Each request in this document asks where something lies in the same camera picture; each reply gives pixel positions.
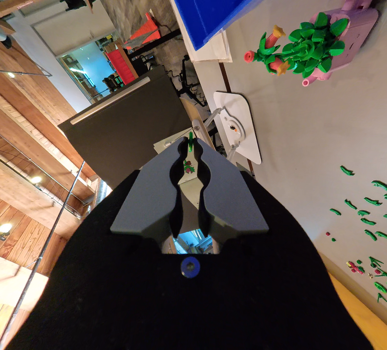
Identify black panel board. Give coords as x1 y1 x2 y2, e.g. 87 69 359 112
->
57 67 198 190

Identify illustrated instruction booklet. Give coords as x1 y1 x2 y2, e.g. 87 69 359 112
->
178 152 204 210

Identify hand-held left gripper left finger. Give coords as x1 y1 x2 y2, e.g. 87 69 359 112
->
110 137 188 239

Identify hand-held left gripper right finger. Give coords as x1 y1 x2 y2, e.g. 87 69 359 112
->
193 138 269 237

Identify small pink yellow toy flower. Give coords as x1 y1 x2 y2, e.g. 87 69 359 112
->
346 261 366 275

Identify scattered green toy leaves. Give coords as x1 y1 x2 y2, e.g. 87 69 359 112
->
329 165 387 303

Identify pink toy pot with plant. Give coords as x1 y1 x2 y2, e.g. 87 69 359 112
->
243 0 380 87

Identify orange traffic cone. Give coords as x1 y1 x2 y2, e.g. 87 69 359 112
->
123 12 161 50

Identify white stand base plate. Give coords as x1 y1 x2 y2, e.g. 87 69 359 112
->
213 91 262 165

